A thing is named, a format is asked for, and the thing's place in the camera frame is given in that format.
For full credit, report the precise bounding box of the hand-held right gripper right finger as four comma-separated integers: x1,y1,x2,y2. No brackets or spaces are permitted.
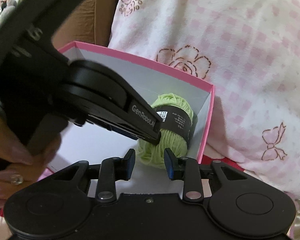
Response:
164,148,248,202

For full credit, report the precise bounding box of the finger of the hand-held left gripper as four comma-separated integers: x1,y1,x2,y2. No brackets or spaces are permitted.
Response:
87,97,164,145
74,119,141,141

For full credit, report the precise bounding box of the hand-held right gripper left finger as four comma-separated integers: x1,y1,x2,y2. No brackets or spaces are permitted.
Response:
49,149,136,202

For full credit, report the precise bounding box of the green yarn ball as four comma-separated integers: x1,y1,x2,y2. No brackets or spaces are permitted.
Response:
136,92,198,169

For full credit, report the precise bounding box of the pink cardboard box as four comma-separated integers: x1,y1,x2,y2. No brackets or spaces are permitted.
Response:
46,41,215,175

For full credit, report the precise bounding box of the person's left hand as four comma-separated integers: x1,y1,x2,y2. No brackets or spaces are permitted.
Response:
0,116,63,201

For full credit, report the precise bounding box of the grey stuffed toy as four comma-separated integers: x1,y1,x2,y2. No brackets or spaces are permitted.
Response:
0,0,18,33

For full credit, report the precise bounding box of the brown embroidered pillow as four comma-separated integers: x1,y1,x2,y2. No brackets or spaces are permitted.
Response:
17,0,120,53

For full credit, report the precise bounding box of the pink checked pillow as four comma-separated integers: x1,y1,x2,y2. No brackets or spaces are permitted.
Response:
107,0,300,202

